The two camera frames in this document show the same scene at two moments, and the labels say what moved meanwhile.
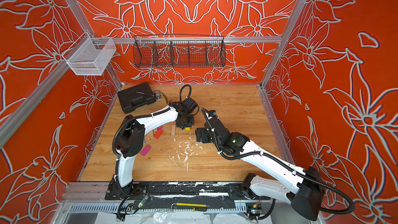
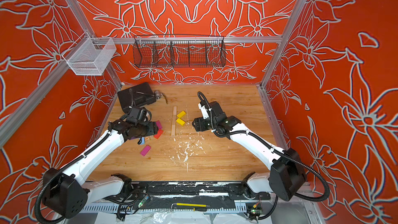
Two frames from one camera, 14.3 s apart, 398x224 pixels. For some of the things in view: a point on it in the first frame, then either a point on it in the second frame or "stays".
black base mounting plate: x=221 y=190 stays
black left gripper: x=192 y=123 -> x=153 y=128
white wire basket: x=90 y=56 stays
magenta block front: x=145 y=150 stays
